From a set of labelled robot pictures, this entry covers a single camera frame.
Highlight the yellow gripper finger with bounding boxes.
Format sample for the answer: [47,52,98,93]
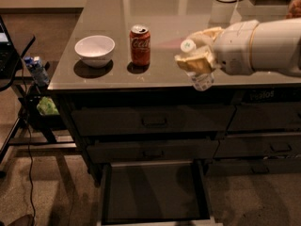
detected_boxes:
[175,46,215,74]
[188,26,224,47]

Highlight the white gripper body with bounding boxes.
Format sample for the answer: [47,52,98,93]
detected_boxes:
[214,20,259,75]

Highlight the clear plastic water bottle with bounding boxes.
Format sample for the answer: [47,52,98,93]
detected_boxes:
[181,39,214,91]

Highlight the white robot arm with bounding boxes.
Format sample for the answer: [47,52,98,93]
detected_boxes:
[175,18,301,77]

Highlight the top right drawer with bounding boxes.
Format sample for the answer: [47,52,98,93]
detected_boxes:
[229,103,301,132]

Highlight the top left drawer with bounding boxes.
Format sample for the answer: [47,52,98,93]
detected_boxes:
[71,105,234,137]

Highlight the middle right drawer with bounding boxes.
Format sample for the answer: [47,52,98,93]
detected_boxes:
[214,133,301,158]

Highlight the middle left drawer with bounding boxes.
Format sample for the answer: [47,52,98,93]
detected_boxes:
[87,138,218,163]

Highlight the open bottom left drawer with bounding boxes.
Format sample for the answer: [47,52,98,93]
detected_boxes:
[97,160,215,226]

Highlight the orange soda can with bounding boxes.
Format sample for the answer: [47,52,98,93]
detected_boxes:
[130,24,151,66]

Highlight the white ceramic bowl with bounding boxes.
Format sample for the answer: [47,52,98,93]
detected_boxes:
[74,35,116,68]

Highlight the green snack bag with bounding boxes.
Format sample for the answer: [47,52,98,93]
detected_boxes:
[37,97,59,116]

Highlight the black laptop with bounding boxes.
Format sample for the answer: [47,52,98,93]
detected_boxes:
[0,16,19,78]

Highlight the brown shoe tip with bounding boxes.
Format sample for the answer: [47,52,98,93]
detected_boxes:
[8,215,35,226]

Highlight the black power cable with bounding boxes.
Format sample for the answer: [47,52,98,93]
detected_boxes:
[19,56,38,226]

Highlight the black side desk frame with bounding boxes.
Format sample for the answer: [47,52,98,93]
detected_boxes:
[0,35,77,178]

